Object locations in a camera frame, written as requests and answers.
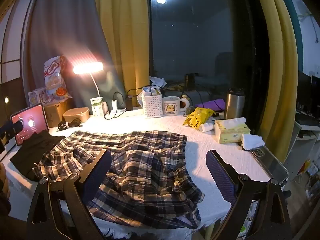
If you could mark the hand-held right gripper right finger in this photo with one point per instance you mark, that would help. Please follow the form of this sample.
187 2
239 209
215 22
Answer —
221 177

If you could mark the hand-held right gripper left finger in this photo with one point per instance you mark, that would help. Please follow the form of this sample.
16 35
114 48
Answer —
97 175

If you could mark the plaid flannel shirt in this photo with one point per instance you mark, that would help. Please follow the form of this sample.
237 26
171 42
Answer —
150 160

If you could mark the tablet with red screen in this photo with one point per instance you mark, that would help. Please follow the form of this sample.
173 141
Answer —
33 127

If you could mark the black cloth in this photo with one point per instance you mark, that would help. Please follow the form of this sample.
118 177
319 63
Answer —
32 152

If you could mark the small illustrated box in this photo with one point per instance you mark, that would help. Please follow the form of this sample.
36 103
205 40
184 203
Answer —
37 97

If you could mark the yellow tissue box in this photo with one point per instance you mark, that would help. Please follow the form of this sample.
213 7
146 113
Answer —
231 132

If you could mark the folded white tissue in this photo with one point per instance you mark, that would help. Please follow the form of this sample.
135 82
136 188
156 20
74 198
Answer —
252 141

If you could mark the cardboard box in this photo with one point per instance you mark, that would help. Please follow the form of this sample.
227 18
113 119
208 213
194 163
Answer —
56 112

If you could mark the phone in clear case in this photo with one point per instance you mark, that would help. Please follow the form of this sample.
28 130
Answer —
270 162

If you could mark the white rolled towel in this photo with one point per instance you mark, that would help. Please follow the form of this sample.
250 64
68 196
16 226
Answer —
207 127

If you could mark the brown lidded container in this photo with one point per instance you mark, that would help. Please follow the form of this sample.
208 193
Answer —
76 115

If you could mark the yellow snack bag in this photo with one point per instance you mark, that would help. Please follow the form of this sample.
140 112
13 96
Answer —
198 116

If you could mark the green and white milk carton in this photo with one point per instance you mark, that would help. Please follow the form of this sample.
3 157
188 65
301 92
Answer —
96 107

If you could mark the white power strip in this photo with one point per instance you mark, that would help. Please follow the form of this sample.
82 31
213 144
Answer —
130 113

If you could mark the red and white snack bag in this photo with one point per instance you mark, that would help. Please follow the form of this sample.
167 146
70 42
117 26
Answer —
53 72

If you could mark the white charger plug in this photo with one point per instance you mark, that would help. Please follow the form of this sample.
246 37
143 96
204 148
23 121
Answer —
114 104

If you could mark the steel tumbler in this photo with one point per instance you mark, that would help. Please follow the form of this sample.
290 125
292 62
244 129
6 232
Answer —
234 105

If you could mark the grey crumpled wrapper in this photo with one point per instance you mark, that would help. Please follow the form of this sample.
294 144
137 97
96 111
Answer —
190 110

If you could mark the purple cloth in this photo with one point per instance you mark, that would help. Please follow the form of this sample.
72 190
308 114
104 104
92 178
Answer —
212 103

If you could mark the black charger block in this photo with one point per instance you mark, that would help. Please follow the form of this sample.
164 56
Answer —
129 104

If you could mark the white cartoon bear mug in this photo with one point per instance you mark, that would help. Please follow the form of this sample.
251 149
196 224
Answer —
171 107

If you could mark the white perforated basket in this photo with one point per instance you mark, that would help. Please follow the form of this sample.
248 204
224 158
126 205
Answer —
152 106

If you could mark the small brown figurine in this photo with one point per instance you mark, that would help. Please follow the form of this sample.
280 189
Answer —
184 97

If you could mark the white shelf unit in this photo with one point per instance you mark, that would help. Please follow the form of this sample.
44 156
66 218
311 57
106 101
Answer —
306 140

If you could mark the white desk lamp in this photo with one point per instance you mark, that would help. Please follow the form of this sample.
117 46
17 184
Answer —
87 67

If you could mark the crumpled white cloth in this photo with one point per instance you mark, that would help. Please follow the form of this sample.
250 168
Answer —
158 81

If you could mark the yellow curtain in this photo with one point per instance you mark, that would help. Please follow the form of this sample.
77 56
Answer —
277 67
122 30

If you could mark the grey curtain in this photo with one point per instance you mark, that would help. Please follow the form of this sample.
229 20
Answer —
70 17

